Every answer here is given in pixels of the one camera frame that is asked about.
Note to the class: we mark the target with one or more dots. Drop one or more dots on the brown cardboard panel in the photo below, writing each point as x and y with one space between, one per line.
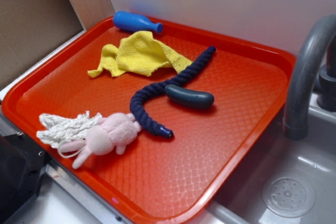
32 29

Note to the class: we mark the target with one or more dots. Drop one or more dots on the blue plastic bottle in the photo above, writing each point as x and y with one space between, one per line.
135 22

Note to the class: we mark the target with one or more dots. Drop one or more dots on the pink plush bunny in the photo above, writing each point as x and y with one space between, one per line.
115 132

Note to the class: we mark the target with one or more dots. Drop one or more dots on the yellow microfiber cloth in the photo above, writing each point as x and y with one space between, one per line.
139 53

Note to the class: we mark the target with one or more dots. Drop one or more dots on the dark grey toy sausage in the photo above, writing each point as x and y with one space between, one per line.
189 98

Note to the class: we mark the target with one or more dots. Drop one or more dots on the grey toy faucet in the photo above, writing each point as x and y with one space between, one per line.
316 61

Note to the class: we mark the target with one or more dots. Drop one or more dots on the black metal mount block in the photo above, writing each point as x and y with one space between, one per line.
23 163

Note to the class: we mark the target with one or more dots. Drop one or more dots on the grey toy sink basin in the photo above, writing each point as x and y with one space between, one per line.
282 180

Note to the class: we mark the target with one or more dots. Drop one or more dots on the white knitted cloth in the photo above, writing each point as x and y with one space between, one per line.
59 129

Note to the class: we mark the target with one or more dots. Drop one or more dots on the red plastic tray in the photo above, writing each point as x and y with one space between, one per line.
158 180

